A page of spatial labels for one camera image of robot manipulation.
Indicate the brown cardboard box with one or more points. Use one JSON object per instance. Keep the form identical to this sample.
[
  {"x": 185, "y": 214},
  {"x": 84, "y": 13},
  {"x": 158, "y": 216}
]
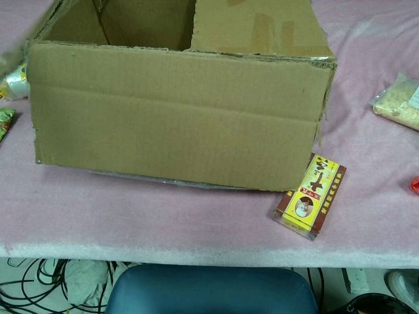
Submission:
[{"x": 173, "y": 124}]

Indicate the pink tablecloth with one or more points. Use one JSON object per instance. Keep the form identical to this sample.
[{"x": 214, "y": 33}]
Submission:
[{"x": 131, "y": 212}]

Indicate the red yellow small carton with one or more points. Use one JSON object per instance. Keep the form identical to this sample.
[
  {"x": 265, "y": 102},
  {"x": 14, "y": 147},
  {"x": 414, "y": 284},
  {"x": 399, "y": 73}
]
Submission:
[{"x": 311, "y": 202}]

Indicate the clear bag of beige grains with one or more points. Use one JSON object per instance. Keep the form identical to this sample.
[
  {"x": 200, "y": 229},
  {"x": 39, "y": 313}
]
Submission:
[{"x": 397, "y": 104}]

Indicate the pack of white bag rolls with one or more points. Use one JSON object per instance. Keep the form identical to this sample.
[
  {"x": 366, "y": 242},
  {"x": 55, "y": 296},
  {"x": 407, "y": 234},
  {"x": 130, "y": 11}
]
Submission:
[{"x": 16, "y": 85}]

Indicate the green snack packet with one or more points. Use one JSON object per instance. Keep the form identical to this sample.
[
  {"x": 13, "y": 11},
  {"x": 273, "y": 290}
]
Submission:
[{"x": 6, "y": 122}]

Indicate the artificial orange tulip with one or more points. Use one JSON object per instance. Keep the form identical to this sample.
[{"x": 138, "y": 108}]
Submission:
[{"x": 415, "y": 185}]

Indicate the white shoe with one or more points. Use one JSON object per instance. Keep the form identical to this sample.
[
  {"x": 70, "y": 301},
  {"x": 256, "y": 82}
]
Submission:
[{"x": 404, "y": 286}]

